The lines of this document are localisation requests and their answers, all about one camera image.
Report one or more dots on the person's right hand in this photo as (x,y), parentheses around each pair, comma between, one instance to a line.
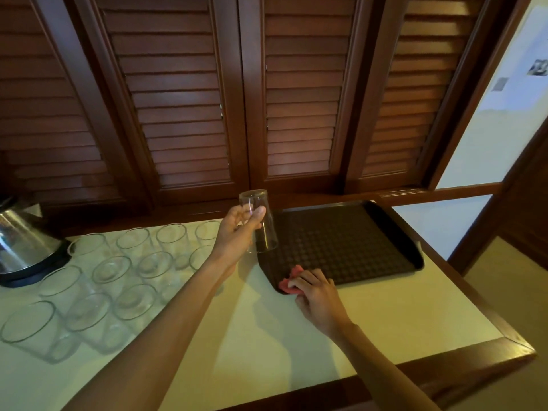
(321,303)

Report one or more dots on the person's left hand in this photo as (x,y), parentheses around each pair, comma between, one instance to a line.
(233,235)

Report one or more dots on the clear drinking glass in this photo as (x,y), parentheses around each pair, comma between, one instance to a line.
(267,235)

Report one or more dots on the red cloth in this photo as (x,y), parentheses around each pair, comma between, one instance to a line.
(284,286)

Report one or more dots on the dark brown textured tray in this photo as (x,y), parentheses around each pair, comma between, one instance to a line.
(342,243)

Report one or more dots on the group of clear glasses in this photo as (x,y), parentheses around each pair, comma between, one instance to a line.
(107,273)

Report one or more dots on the person's right forearm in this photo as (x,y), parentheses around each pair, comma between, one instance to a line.
(385,372)

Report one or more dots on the person's left forearm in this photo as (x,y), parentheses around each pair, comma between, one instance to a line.
(162,338)

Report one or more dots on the brown louvered wooden shutter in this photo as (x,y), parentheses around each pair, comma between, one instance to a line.
(43,102)
(304,102)
(175,102)
(415,102)

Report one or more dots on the steel electric kettle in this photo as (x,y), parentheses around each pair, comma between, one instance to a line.
(43,269)
(21,235)

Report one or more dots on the white paper notice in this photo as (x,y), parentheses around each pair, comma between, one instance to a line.
(513,89)

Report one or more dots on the brown wooden wall rail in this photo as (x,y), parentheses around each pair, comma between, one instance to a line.
(449,193)

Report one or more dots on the brown wooden door frame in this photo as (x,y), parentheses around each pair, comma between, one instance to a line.
(509,201)

